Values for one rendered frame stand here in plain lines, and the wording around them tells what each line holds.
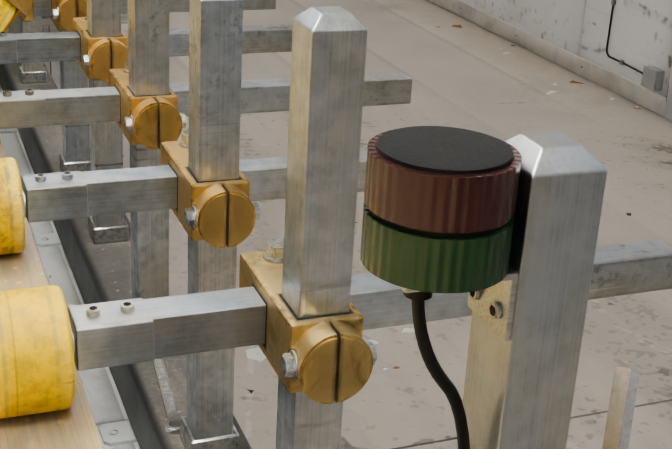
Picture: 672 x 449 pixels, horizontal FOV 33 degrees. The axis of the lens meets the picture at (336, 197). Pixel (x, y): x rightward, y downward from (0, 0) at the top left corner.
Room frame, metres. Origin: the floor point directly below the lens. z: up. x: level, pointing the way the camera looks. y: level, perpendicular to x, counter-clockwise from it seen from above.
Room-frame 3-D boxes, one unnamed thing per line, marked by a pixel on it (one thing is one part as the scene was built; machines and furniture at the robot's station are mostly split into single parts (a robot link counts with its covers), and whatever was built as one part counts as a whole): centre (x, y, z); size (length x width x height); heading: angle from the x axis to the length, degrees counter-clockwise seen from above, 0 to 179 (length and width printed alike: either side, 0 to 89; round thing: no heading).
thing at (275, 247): (0.74, 0.04, 0.98); 0.02 x 0.02 x 0.01
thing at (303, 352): (0.69, 0.02, 0.95); 0.14 x 0.06 x 0.05; 22
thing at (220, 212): (0.92, 0.11, 0.95); 0.14 x 0.06 x 0.05; 22
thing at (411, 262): (0.42, -0.04, 1.13); 0.06 x 0.06 x 0.02
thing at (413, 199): (0.42, -0.04, 1.16); 0.06 x 0.06 x 0.02
